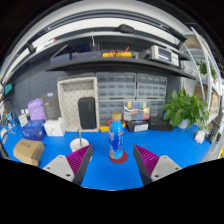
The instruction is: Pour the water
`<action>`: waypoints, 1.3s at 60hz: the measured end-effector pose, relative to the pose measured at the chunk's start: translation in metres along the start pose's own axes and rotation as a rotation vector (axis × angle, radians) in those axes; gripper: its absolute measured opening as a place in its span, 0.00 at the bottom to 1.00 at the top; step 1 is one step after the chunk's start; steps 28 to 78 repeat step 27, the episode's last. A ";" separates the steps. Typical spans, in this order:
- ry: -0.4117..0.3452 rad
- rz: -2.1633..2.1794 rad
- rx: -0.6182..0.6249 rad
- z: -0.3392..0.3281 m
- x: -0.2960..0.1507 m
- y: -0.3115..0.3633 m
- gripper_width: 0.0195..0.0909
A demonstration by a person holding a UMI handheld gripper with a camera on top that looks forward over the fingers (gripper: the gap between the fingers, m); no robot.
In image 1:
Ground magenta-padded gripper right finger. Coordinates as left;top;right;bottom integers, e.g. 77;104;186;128
132;143;183;187

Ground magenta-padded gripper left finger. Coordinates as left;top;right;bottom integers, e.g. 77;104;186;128
42;143;95;187

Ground blue drink bottle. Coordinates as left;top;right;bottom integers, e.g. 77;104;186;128
108;112;126;161

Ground white ribbed mug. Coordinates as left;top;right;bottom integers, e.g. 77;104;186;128
69;137;92;163

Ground brown cardboard box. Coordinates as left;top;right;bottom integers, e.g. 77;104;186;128
12;138;46;167

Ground metal spoon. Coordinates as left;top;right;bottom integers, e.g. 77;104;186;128
77;128;83;146

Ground white carton box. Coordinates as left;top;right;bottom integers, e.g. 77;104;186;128
43;117;67;138

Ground flat round red coaster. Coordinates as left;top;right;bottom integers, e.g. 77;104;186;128
109;151;129;165

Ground flat black case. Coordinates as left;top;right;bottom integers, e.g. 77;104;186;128
148;116;175;132

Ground blue carton box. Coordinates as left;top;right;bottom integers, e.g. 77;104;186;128
21;119;47;141

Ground small white device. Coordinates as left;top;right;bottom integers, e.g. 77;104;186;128
194;129;207;145

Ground black box with white label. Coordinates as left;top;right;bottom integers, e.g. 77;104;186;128
125;119;150;133

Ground small white box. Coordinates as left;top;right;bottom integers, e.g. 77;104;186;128
17;111;29;128

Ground black zip pouch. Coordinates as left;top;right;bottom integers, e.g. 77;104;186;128
77;96;98;130

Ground dark grey upright carton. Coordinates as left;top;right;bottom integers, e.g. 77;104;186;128
41;92;63;121

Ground purple plastic bag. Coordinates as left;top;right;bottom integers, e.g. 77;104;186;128
27;97;47;122

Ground potted green plant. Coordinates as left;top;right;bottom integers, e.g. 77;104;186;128
161;87;210;130

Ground clear organizer box, coloured parts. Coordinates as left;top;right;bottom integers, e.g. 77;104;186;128
123;100;151;122

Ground beige dotted storage tray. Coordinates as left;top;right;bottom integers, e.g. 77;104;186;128
56;76;100;133

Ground grey small-parts drawer cabinet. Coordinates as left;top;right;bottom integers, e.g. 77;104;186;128
95;72;138;100
98;99;167;124
137;73;168;100

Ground teal plastic bin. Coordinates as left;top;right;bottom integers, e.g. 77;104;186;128
2;82;14;97

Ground white shelf rack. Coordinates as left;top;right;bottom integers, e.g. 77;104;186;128
181;28;223;128

